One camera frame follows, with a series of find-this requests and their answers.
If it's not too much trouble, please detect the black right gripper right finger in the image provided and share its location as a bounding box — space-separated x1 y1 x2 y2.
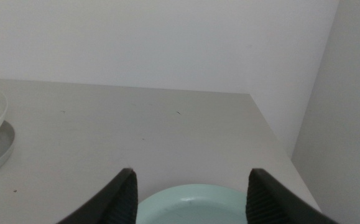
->
245 168 339 224

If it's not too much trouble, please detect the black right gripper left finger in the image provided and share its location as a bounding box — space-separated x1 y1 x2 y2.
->
57 167 139 224

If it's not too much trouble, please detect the mint green shallow bowl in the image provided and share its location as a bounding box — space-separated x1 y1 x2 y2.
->
135 184 249 224

